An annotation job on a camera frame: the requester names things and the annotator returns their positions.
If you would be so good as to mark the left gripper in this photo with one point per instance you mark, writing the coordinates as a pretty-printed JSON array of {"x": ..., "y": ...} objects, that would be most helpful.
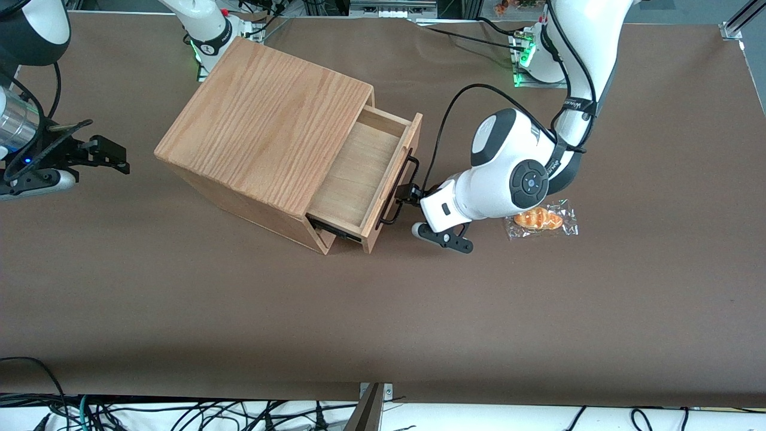
[{"x": 409, "y": 193}]

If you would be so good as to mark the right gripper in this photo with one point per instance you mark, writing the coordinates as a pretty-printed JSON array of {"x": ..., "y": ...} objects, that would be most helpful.
[{"x": 55, "y": 149}]

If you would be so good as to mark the wooden drawer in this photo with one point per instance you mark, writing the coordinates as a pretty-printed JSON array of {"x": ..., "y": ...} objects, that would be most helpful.
[{"x": 359, "y": 167}]

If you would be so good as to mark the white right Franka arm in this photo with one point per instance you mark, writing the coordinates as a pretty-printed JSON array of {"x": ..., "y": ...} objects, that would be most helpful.
[{"x": 200, "y": 21}]

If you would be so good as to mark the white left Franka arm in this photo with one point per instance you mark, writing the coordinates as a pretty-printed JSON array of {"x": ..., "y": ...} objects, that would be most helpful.
[{"x": 508, "y": 167}]

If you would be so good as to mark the wooden oak drawer cabinet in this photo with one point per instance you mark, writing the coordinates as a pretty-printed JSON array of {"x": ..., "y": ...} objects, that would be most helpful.
[{"x": 263, "y": 120}]

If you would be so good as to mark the plastic-wrapped bread roll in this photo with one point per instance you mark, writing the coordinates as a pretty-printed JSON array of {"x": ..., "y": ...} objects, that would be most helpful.
[{"x": 547, "y": 221}]

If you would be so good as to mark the grey equipment box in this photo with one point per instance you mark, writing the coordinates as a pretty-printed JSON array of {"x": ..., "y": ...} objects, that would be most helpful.
[{"x": 392, "y": 7}]

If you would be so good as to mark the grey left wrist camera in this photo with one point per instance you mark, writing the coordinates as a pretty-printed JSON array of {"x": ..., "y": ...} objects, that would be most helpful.
[{"x": 449, "y": 238}]

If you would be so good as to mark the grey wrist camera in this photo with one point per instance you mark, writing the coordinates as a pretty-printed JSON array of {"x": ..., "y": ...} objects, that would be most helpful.
[
  {"x": 449, "y": 238},
  {"x": 42, "y": 182}
]

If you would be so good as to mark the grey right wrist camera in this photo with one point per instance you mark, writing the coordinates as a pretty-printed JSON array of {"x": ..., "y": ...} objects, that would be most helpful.
[{"x": 42, "y": 182}]

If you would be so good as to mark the black drawer slide rail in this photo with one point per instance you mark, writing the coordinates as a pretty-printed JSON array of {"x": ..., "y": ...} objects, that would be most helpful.
[{"x": 335, "y": 230}]

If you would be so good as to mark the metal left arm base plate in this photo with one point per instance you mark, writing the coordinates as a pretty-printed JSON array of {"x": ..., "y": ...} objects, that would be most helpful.
[{"x": 520, "y": 81}]

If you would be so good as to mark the metal table edge bracket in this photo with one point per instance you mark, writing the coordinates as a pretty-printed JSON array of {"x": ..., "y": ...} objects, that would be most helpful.
[{"x": 371, "y": 407}]

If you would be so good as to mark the aluminium frame profile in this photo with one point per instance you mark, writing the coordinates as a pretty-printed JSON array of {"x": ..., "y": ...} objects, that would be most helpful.
[{"x": 742, "y": 18}]

